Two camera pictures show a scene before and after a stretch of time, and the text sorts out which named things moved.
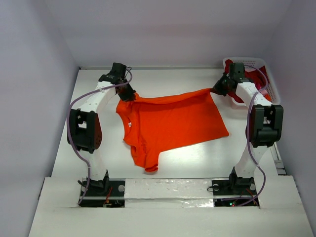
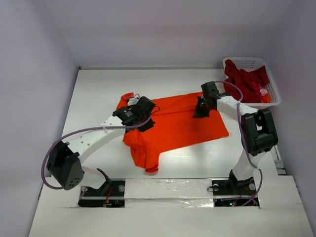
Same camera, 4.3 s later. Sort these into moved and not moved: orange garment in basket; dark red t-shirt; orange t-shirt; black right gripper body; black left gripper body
Moved: black right gripper body; black left gripper body
Not moved: orange t-shirt; dark red t-shirt; orange garment in basket
